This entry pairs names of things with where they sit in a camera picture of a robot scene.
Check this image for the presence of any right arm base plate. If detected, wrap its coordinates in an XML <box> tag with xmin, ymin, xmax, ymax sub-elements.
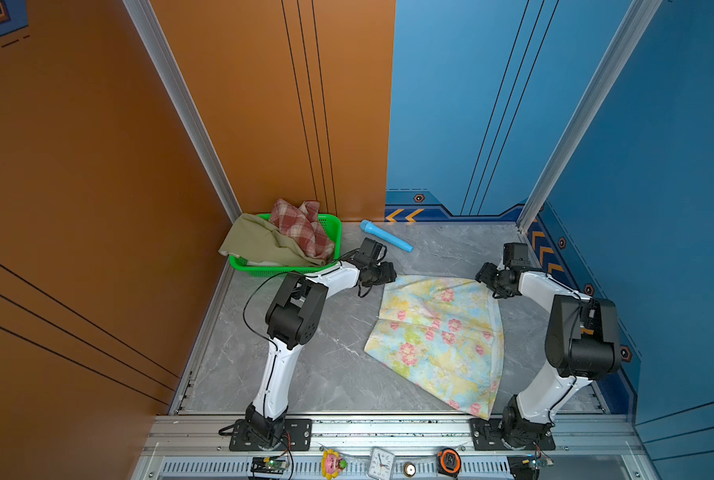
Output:
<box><xmin>469</xmin><ymin>418</ymin><xmax>556</xmax><ymax>451</ymax></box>

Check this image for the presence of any green circuit board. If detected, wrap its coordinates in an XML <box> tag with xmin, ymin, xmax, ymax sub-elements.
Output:
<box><xmin>249</xmin><ymin>457</ymin><xmax>291</xmax><ymax>480</ymax></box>

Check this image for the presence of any aluminium front rail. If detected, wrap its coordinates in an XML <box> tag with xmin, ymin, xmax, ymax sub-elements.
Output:
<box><xmin>131</xmin><ymin>412</ymin><xmax>659</xmax><ymax>479</ymax></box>

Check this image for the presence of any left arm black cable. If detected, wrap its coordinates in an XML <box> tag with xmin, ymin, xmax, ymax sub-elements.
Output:
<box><xmin>242</xmin><ymin>272</ymin><xmax>286</xmax><ymax>346</ymax></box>

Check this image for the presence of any small white clock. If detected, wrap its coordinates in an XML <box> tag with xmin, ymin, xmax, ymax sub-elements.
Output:
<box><xmin>367</xmin><ymin>447</ymin><xmax>396</xmax><ymax>480</ymax></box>

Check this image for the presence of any orange black tape measure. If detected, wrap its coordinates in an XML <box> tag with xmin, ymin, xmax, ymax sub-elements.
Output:
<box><xmin>436</xmin><ymin>448</ymin><xmax>462</xmax><ymax>479</ymax></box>

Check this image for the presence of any green plastic basket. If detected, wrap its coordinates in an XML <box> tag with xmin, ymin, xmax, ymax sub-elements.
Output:
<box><xmin>219</xmin><ymin>214</ymin><xmax>343</xmax><ymax>277</ymax></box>

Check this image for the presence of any olive green skirt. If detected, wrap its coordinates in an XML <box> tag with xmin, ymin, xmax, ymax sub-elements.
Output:
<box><xmin>219</xmin><ymin>214</ymin><xmax>330</xmax><ymax>267</ymax></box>

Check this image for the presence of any blue toy microphone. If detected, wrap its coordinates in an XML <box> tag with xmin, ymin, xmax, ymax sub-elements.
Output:
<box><xmin>360</xmin><ymin>220</ymin><xmax>414</xmax><ymax>252</ymax></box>

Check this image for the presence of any right circuit board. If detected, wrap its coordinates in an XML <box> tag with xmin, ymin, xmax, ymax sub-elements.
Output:
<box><xmin>507</xmin><ymin>455</ymin><xmax>555</xmax><ymax>480</ymax></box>

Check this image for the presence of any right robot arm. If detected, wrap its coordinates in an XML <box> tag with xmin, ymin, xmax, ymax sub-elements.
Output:
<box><xmin>476</xmin><ymin>242</ymin><xmax>622</xmax><ymax>450</ymax></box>

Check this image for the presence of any floral pastel skirt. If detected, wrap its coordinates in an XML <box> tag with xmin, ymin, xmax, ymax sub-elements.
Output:
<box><xmin>364</xmin><ymin>275</ymin><xmax>505</xmax><ymax>419</ymax></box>

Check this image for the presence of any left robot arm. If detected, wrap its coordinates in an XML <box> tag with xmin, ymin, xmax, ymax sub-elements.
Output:
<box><xmin>241</xmin><ymin>239</ymin><xmax>397</xmax><ymax>449</ymax></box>

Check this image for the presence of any red plaid skirt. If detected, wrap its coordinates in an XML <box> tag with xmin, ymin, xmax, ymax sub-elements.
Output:
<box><xmin>270</xmin><ymin>198</ymin><xmax>335</xmax><ymax>261</ymax></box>

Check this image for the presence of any small round brass object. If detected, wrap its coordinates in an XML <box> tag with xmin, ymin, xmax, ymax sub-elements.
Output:
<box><xmin>403</xmin><ymin>461</ymin><xmax>417</xmax><ymax>478</ymax></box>

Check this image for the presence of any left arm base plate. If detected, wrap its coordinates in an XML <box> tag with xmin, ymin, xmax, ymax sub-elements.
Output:
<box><xmin>229</xmin><ymin>418</ymin><xmax>313</xmax><ymax>453</ymax></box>

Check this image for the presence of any yellow pink flower toy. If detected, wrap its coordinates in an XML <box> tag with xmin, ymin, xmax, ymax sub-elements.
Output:
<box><xmin>321</xmin><ymin>449</ymin><xmax>348</xmax><ymax>480</ymax></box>

